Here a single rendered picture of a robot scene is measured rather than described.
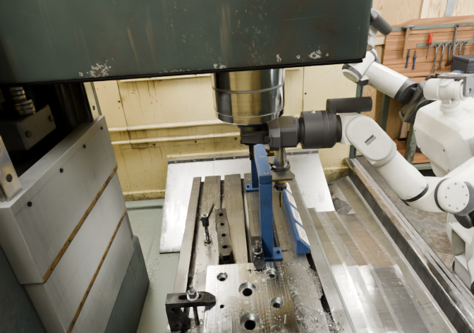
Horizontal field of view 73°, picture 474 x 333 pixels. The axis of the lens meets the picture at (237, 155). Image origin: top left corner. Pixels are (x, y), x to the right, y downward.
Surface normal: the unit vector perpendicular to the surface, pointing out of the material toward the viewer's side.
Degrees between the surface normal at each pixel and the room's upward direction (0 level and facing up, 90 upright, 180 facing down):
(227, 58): 90
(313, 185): 24
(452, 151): 102
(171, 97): 91
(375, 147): 78
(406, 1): 90
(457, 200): 64
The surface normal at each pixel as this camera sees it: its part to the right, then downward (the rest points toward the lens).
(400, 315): -0.06, -0.83
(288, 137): -0.04, 0.44
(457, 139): -0.89, 0.13
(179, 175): -0.04, -0.64
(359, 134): -0.05, 0.24
